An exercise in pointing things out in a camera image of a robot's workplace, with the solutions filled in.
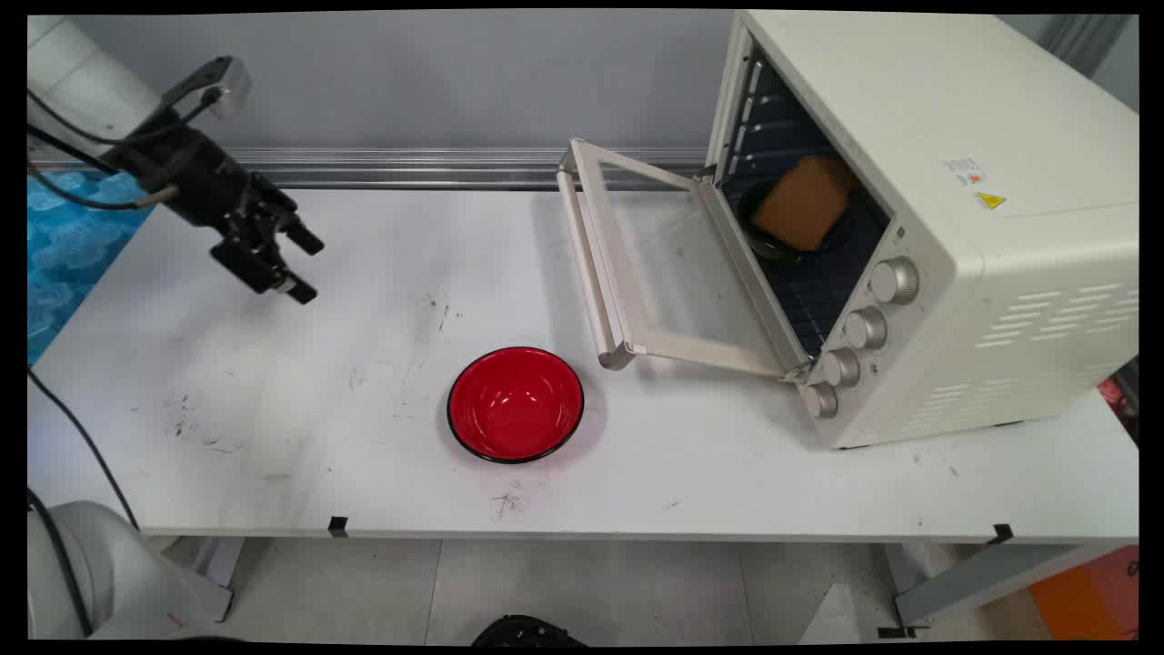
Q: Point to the orange box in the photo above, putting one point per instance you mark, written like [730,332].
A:
[1087,596]

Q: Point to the red object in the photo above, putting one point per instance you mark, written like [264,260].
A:
[1117,400]

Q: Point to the brown bread slice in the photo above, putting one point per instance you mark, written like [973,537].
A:
[805,205]

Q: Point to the black round object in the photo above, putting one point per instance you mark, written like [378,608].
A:
[527,632]

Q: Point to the black plate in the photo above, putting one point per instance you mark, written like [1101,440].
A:
[759,241]

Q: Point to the black tape piece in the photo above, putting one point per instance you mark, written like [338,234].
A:
[1003,533]
[337,526]

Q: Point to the silver oven knob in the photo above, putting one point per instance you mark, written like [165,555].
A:
[841,367]
[866,327]
[896,280]
[820,400]

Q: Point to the cream glass oven door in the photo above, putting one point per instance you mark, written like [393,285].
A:
[605,273]

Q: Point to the cream toaster oven body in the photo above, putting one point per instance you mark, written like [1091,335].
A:
[1000,227]

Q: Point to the aluminium rail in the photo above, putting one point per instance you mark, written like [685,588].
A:
[436,168]

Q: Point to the blue patterned mat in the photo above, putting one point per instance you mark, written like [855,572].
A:
[64,255]

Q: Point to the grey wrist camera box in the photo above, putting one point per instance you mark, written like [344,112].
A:
[223,84]

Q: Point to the red bowl with black rim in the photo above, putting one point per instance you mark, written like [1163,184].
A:
[515,405]

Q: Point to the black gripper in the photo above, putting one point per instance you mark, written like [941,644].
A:
[195,177]

